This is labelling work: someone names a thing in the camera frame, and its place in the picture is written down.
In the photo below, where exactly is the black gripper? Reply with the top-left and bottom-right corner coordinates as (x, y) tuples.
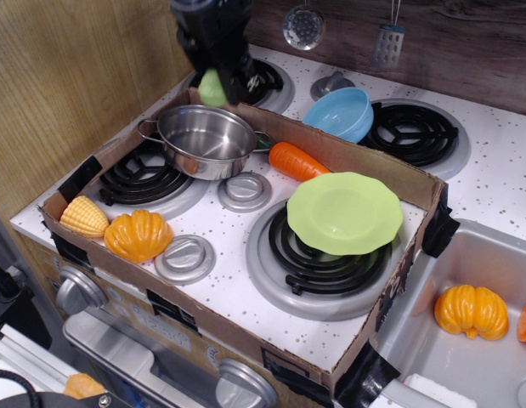
(170, 1), (259, 105)

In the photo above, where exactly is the green toy broccoli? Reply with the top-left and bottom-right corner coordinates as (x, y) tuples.
(198, 68), (228, 107)

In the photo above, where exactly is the steel pot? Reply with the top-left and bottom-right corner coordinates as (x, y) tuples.
(137, 105), (274, 181)

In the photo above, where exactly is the back left black burner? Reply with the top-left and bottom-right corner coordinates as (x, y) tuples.
(183, 59), (284, 105)

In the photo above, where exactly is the hanging metal strainer ladle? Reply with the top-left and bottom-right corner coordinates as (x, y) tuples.
(282, 1), (326, 51)

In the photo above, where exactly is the grey stove knob back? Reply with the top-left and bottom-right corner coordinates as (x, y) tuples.
(310, 71), (355, 101)

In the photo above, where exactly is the grey stove knob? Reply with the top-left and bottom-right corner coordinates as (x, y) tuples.
(310, 71), (355, 101)
(154, 235), (216, 285)
(218, 172), (272, 213)

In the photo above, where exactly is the orange toy carrot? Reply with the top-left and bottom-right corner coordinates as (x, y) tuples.
(269, 142), (330, 182)

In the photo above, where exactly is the grey stove knob middle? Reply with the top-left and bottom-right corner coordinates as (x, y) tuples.
(218, 172), (272, 213)

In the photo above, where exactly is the blue plastic bowl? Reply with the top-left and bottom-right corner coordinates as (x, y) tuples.
(303, 88), (374, 144)

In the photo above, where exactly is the hanging metal grater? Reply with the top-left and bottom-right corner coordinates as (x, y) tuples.
(370, 0), (405, 70)

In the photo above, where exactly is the orange toy pumpkin half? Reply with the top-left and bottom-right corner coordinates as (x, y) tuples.
(104, 209), (173, 263)

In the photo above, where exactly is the grey stove knob front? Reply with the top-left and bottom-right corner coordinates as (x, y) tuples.
(154, 235), (216, 285)

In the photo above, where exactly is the green plastic plate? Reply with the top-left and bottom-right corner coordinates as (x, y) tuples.
(286, 172), (404, 256)

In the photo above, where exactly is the yellow toy corn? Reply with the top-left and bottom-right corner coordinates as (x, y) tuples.
(59, 195), (110, 238)

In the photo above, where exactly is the back right black burner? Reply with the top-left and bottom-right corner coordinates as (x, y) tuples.
(360, 102), (459, 167)

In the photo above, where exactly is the front right black burner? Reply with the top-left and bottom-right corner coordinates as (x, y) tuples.
(268, 207), (393, 296)

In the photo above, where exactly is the cardboard fence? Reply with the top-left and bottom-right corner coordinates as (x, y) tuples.
(40, 104), (448, 405)

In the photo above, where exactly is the silver oven knob left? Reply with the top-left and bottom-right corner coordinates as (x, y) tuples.
(56, 266), (107, 315)

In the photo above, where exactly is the silver oven knob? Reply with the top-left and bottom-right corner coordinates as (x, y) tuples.
(215, 359), (278, 408)
(56, 266), (107, 315)

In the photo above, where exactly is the silver oven knob right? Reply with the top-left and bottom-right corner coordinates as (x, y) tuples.
(215, 359), (278, 408)

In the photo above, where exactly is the orange toy bottom left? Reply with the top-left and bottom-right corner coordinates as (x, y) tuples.
(63, 373), (105, 400)

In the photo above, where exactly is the orange toy pumpkin in sink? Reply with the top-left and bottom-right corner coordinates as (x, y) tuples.
(433, 285), (509, 341)

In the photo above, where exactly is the silver sink basin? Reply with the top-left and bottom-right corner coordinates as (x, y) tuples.
(376, 220), (526, 407)

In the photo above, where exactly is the silver oven door handle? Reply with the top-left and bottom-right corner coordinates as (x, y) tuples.
(63, 312), (218, 407)

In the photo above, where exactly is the black cable bottom left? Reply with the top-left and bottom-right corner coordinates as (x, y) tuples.
(0, 368), (41, 408)

